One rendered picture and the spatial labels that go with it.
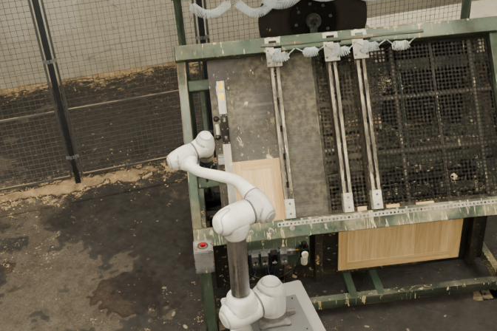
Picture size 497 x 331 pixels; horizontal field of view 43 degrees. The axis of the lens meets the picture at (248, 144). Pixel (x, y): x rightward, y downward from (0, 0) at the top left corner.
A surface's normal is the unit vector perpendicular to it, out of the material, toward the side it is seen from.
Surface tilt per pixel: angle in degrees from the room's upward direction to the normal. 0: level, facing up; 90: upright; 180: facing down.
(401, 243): 90
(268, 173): 55
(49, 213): 0
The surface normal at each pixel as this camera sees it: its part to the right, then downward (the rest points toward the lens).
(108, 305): -0.06, -0.86
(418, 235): 0.10, 0.50
